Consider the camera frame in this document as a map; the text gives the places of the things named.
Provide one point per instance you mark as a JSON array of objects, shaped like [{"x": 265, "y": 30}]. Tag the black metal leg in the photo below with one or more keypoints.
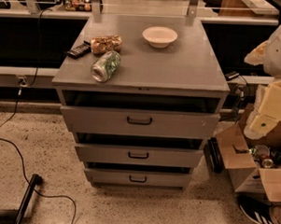
[{"x": 35, "y": 180}]

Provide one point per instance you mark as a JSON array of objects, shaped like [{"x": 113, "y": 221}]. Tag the black striped sneaker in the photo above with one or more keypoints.
[{"x": 259, "y": 212}]

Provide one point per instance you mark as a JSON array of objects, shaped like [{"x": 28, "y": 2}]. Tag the green soda can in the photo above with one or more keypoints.
[{"x": 104, "y": 68}]

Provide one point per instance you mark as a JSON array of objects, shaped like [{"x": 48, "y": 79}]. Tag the grey drawer cabinet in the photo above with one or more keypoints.
[{"x": 184, "y": 77}]

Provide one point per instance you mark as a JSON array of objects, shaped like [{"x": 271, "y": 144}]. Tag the grey bottom drawer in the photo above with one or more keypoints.
[{"x": 135, "y": 178}]

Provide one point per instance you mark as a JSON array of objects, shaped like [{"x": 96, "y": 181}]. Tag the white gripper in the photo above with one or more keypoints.
[{"x": 280, "y": 52}]

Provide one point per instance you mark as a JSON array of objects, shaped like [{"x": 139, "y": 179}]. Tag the colourful objects on shelf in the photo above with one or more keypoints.
[{"x": 77, "y": 5}]

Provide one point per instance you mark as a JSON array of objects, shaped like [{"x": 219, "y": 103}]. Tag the black power adapter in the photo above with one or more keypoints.
[{"x": 231, "y": 75}]

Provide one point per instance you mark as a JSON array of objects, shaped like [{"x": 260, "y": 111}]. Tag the cardboard box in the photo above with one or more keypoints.
[{"x": 245, "y": 174}]

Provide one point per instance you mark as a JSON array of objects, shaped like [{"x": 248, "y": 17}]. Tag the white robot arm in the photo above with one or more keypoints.
[{"x": 268, "y": 54}]

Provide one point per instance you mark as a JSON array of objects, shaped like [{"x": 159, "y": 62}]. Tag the grey top drawer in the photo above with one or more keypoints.
[{"x": 83, "y": 119}]

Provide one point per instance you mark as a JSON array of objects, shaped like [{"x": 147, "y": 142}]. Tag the white bowl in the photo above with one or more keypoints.
[{"x": 159, "y": 37}]

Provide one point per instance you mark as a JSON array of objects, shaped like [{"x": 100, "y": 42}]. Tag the cans in box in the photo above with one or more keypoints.
[{"x": 267, "y": 157}]

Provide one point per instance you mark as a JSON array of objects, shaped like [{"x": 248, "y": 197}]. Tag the brown snack bag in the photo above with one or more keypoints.
[{"x": 106, "y": 43}]

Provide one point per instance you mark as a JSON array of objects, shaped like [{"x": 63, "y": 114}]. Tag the black remote control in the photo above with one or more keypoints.
[{"x": 80, "y": 50}]

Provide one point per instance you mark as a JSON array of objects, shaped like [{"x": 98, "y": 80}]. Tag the grey drawer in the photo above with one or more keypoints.
[
  {"x": 135, "y": 178},
  {"x": 83, "y": 119},
  {"x": 152, "y": 156}
]

